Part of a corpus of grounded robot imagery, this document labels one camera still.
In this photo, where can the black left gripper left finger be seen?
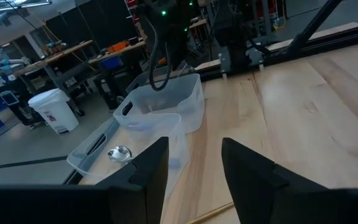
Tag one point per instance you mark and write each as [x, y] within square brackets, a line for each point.
[73, 205]

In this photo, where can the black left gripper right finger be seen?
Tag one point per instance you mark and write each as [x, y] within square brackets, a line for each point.
[291, 205]

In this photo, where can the wooden spoon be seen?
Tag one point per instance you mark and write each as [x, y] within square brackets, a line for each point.
[210, 213]

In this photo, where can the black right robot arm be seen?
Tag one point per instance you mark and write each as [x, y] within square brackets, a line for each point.
[232, 37]

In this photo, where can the teal grey robot arm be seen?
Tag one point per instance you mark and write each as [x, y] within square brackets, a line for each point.
[8, 63]

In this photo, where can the wooden workbench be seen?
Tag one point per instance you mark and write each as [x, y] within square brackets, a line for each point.
[51, 57]
[135, 46]

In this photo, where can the orange tray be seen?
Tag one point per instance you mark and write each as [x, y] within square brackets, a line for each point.
[118, 47]

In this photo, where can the blue storage bin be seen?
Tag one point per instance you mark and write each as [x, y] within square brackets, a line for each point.
[110, 63]

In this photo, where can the black equipment case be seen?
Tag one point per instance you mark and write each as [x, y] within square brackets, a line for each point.
[113, 90]

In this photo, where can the white pedal trash can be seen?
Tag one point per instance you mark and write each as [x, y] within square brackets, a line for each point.
[54, 109]

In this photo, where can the tablet on stand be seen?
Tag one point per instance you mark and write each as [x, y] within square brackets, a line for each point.
[9, 98]

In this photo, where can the ceiling light fixture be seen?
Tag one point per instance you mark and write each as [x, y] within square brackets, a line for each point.
[11, 7]

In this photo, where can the black aluminium table frame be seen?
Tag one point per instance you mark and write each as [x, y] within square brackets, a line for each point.
[314, 21]

